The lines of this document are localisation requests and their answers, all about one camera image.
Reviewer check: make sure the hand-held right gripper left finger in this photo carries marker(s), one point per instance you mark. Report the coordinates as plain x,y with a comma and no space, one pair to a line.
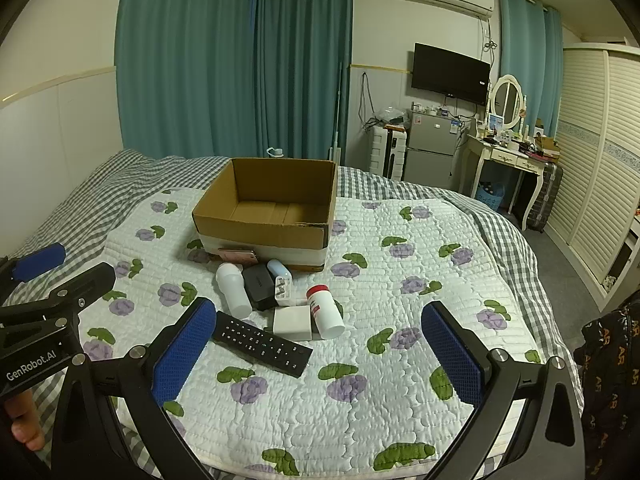
182,355

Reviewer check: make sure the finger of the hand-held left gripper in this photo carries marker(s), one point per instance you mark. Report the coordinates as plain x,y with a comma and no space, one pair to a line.
85,282
40,261

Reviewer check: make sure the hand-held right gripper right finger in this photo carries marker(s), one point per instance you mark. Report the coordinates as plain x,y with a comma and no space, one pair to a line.
452,355

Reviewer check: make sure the black cylindrical bottle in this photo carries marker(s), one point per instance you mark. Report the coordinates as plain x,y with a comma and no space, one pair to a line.
260,342

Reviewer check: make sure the white cylindrical bottle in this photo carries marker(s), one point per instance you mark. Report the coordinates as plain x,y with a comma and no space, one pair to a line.
232,290

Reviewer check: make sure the black rectangular case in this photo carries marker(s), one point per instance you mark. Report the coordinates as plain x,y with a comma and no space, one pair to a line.
259,287

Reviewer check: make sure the pink box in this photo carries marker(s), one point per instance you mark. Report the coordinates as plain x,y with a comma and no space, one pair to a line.
237,256

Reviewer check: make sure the white square container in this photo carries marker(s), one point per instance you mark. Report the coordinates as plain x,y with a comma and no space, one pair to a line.
292,323

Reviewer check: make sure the small white clip box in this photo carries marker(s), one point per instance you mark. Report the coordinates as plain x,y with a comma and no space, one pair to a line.
287,291

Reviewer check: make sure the small blue white bottle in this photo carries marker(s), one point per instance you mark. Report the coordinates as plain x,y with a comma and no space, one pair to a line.
280,270

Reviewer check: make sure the red capped pill bottle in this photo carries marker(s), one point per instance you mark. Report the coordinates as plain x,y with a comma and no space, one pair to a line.
325,312

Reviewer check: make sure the cardboard box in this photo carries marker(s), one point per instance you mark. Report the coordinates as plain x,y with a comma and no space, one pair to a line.
260,230

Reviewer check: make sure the person's left hand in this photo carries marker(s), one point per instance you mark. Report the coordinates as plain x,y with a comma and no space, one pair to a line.
27,422

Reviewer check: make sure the grey checked bed sheet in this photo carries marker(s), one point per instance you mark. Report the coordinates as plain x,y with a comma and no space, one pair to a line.
65,200

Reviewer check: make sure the floral quilted blanket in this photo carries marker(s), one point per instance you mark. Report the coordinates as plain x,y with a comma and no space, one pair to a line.
380,280

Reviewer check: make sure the dark printed cloth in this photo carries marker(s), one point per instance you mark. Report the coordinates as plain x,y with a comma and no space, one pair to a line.
612,385

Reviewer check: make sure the blue plastic basket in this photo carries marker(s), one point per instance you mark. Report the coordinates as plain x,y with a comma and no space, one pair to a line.
490,195

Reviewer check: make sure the dark suitcase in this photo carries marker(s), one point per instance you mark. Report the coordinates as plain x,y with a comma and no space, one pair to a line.
546,195

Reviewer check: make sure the grey small fridge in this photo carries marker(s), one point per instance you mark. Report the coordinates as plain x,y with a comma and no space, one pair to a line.
430,150

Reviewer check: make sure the white dressing table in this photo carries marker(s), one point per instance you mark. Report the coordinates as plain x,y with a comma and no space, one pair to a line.
505,155

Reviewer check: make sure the white suitcase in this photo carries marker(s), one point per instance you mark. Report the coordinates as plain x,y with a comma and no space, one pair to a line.
380,152

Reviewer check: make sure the white louvred wardrobe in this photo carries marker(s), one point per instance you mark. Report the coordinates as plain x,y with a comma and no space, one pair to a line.
595,160

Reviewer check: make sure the clear plastic bag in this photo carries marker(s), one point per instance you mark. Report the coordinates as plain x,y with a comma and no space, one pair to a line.
390,116

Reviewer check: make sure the white folded pole stand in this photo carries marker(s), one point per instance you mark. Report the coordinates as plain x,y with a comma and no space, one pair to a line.
337,125

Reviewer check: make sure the white oval vanity mirror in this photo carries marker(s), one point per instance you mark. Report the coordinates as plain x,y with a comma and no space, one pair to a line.
506,100

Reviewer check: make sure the light teal window curtain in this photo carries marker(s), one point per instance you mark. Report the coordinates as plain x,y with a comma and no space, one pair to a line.
530,50

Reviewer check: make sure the black wall television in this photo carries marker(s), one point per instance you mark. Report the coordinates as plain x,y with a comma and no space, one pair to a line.
450,74

